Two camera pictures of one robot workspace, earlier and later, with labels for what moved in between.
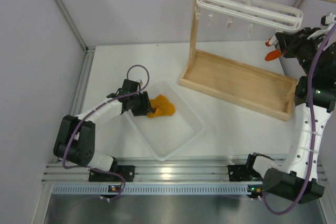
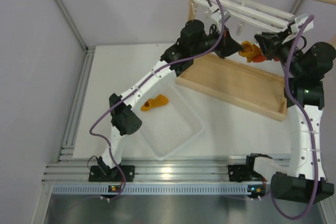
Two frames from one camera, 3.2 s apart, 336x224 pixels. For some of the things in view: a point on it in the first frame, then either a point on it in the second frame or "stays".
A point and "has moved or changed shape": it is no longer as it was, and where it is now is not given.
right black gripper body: (302, 48) -> (276, 48)
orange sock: (273, 55) has moved or changed shape
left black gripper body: (139, 104) -> (220, 49)
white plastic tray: (166, 135) stays
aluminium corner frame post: (89, 51) stays
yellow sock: (164, 107) -> (249, 51)
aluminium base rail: (153, 169) stays
